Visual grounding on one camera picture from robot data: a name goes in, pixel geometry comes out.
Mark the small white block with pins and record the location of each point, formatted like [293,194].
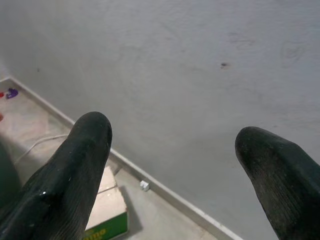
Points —
[144,185]

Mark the green and white cardboard box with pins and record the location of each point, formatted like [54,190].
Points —
[110,207]

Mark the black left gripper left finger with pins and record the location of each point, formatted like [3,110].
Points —
[60,182]

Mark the purple plastic toy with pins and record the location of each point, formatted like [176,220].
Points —
[12,93]

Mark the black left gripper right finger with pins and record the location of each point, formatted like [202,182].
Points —
[287,190]

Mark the red plastic toy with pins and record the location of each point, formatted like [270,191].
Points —
[1,95]

